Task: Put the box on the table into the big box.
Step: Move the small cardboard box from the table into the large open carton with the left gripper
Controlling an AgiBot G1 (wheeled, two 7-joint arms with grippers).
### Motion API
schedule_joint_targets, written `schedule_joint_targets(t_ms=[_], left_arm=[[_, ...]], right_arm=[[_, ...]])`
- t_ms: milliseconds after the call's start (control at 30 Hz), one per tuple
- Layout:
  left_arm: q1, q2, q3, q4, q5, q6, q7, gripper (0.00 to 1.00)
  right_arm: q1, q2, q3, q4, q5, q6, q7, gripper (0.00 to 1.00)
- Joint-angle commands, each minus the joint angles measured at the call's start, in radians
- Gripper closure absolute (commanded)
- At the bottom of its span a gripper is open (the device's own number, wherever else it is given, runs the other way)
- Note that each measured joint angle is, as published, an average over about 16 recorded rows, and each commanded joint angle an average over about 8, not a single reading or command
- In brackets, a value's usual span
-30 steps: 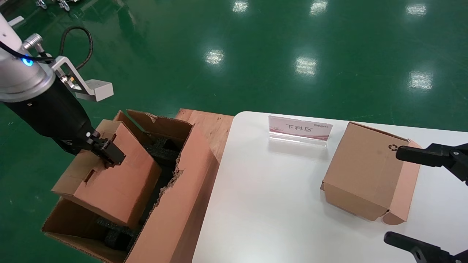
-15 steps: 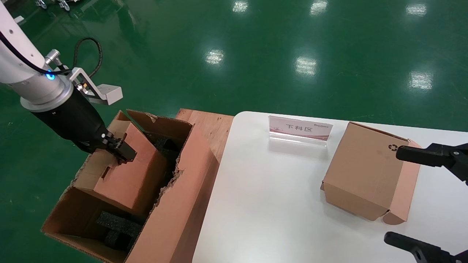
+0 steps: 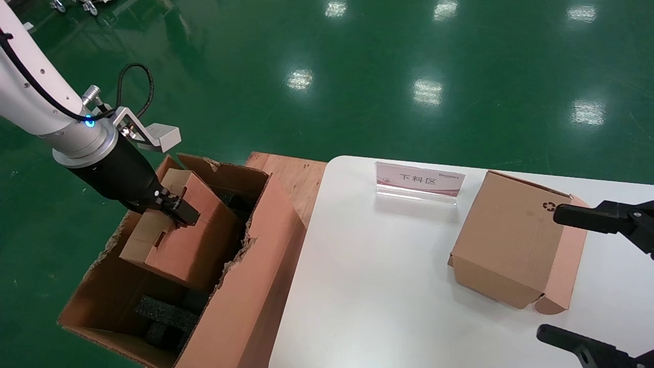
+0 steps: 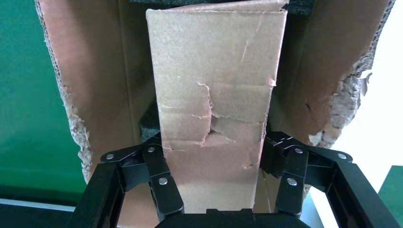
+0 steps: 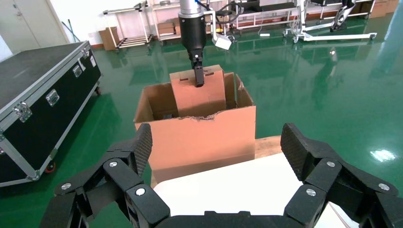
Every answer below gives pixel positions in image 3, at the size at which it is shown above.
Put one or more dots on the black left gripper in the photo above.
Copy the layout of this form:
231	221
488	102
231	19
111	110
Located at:
117	174

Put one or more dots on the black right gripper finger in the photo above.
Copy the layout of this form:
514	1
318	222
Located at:
587	347
603	217

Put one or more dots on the small plain cardboard box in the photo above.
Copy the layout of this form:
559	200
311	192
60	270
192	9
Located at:
194	250

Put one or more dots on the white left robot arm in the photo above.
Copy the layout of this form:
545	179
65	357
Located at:
25	87

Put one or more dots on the cardboard box with recycle mark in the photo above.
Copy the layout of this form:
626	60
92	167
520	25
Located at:
511	240

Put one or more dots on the big torn cardboard box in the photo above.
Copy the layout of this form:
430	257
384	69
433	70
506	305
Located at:
245	306

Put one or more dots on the tall black foam block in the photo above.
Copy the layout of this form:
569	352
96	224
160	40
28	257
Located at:
235	202

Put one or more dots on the low black foam block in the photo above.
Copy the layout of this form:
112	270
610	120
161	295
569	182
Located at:
163	317

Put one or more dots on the acrylic sign with red print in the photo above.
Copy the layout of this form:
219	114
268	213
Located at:
419	179

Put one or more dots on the metal caster wheel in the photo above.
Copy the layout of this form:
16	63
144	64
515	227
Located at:
90	6
57	5

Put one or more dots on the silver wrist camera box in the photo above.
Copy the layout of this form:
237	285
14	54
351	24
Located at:
163	137

